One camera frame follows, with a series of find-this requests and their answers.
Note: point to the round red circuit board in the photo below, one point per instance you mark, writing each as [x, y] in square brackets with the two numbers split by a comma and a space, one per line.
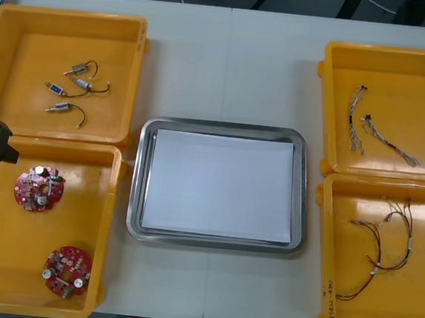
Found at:
[65, 261]
[34, 192]

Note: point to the steel tray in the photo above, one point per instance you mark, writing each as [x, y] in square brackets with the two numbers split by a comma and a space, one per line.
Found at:
[139, 182]

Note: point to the yellow-orange plastic bin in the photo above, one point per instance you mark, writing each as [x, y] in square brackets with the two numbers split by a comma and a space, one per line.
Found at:
[81, 207]
[89, 126]
[408, 90]
[408, 302]

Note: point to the white label solenoid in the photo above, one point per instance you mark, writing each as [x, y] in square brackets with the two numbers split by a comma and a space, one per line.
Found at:
[81, 82]

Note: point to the grey metal solenoid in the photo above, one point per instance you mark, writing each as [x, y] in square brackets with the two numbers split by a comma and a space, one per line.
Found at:
[79, 68]

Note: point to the white paper sheet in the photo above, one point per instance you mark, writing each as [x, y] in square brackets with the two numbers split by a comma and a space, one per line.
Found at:
[217, 185]

